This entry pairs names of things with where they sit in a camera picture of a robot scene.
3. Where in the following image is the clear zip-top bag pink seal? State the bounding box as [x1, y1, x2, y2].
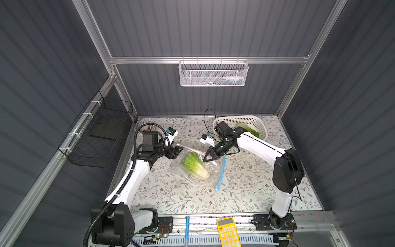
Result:
[170, 144, 221, 187]

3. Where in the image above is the chinese cabbage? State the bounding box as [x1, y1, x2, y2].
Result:
[244, 125, 260, 138]
[237, 122, 252, 132]
[182, 152, 210, 180]

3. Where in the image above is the clear zip-top bag blue seal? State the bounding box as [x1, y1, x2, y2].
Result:
[182, 154, 222, 190]

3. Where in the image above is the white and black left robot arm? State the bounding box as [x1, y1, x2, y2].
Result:
[82, 124, 183, 247]

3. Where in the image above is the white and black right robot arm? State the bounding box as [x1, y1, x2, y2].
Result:
[200, 121, 304, 230]

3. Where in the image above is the white perforated plastic basket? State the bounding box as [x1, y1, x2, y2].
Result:
[213, 115, 267, 141]

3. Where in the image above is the blue pen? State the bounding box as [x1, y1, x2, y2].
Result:
[184, 215, 190, 247]

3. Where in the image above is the yellow calculator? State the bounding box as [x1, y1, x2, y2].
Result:
[216, 217, 241, 247]

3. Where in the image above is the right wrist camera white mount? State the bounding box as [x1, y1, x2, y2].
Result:
[200, 133, 215, 147]

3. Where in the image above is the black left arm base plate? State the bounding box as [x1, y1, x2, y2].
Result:
[153, 217, 174, 234]

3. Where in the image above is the black wire mesh basket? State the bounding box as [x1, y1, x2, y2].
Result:
[58, 94, 133, 168]

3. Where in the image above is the white wire wall basket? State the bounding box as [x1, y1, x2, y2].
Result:
[178, 59, 249, 87]

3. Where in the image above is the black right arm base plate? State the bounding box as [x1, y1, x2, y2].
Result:
[251, 213, 298, 231]

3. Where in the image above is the white slotted cable duct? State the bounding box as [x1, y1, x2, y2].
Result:
[133, 234, 279, 247]

